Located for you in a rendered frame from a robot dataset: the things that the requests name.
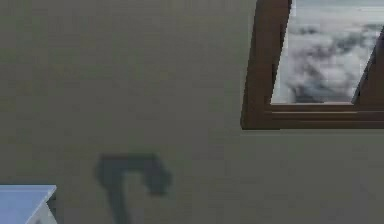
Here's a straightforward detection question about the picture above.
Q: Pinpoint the pale blue cabinet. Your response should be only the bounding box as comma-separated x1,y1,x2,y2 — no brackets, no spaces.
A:
0,184,58,224

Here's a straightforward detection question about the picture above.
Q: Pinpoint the brown framed window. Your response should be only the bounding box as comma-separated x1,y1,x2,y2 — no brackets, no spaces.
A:
240,0,384,131

